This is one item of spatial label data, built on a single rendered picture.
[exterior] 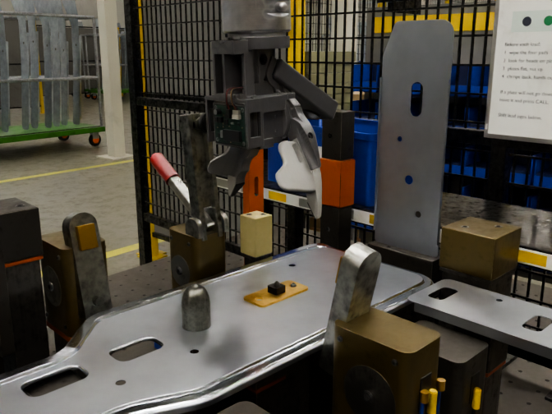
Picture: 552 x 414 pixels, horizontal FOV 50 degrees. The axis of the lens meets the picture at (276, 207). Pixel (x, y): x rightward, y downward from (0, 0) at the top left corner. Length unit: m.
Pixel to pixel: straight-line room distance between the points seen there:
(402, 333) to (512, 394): 0.64
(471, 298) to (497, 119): 0.45
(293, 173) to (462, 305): 0.27
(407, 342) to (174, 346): 0.24
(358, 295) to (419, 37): 0.44
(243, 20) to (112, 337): 0.36
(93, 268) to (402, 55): 0.52
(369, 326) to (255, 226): 0.33
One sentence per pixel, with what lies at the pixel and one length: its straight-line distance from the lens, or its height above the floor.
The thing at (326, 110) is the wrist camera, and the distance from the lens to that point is 0.73.
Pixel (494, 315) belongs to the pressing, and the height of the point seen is 1.00.
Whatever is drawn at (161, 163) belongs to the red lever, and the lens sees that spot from 0.89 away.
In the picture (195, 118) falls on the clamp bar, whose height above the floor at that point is 1.21.
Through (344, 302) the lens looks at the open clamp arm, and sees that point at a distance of 0.58.
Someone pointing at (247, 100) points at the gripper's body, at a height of 1.25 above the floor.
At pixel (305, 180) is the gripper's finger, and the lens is 0.65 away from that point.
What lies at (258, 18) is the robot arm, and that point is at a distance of 0.64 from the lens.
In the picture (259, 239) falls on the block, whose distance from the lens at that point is 0.86.
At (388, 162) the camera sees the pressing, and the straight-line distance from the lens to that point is 0.93.
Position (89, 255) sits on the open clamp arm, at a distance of 0.75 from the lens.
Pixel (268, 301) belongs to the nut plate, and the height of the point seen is 1.00.
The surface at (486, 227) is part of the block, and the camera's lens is 0.88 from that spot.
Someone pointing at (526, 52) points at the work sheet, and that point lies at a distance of 1.12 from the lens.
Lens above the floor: 1.30
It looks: 15 degrees down
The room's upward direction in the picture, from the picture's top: straight up
